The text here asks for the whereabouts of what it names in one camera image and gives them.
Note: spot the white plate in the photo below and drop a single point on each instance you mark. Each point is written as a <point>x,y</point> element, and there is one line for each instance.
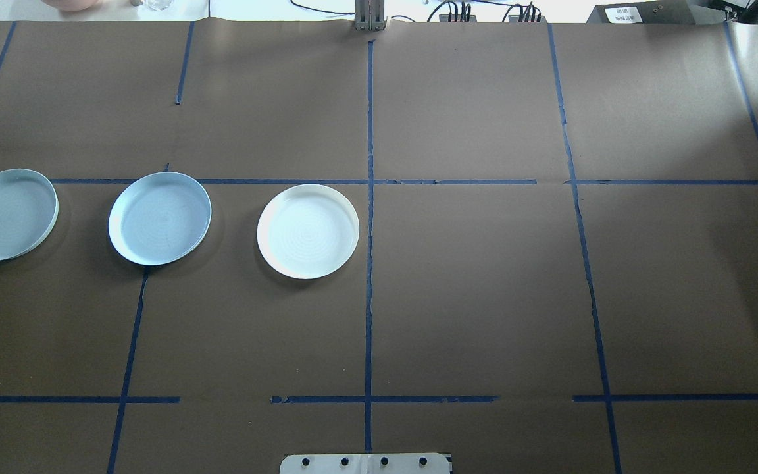
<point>308,232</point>

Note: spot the light blue plate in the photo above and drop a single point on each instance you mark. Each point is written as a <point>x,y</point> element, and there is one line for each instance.
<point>158,219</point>
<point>7,216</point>

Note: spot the clear glass dish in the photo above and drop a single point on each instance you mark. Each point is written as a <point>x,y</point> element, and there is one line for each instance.
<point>156,4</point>

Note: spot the black box with white label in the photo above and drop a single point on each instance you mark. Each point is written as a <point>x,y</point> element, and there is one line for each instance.
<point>668,14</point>

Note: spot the aluminium frame post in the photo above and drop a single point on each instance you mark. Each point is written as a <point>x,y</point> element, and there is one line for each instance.
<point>370,16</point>

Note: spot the white pedestal column with plate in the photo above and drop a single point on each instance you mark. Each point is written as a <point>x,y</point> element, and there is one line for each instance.
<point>366,464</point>

